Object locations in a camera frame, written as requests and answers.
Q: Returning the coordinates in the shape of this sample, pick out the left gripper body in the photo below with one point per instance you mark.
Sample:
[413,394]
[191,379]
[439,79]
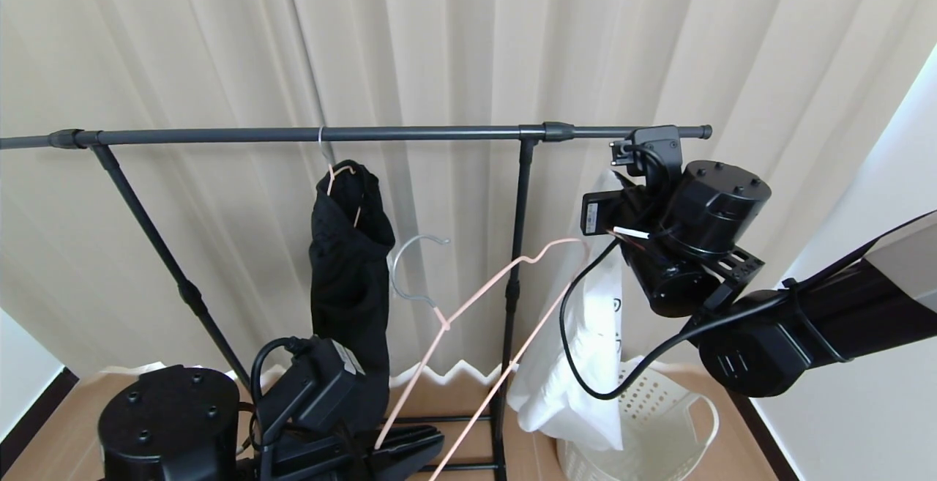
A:
[315,459]

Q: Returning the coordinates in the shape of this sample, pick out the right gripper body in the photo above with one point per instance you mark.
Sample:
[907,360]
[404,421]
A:
[604,211]

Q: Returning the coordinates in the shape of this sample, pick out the white printed garment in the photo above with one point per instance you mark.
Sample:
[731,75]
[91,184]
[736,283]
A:
[578,364]

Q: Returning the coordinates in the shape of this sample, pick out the black garment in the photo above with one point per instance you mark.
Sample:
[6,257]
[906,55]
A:
[348,283]

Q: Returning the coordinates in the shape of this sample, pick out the pink clothes hanger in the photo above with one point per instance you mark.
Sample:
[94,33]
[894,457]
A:
[322,143]
[443,326]

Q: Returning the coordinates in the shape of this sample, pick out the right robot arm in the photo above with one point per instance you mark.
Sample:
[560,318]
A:
[717,206]

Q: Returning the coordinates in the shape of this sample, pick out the white laundry basket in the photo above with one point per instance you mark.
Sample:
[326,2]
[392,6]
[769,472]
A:
[659,422]

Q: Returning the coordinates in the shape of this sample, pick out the black clothes rack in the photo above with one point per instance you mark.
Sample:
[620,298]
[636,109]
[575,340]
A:
[219,135]

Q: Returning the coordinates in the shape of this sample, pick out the white curtain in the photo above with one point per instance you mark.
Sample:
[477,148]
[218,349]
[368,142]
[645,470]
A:
[183,42]

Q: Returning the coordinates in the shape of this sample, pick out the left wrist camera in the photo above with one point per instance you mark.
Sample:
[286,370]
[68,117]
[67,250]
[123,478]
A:
[315,386]

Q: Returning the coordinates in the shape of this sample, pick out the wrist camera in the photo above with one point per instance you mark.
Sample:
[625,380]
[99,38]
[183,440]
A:
[655,150]
[315,386]

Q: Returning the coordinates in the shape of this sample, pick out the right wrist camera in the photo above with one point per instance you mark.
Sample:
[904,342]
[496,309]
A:
[655,150]

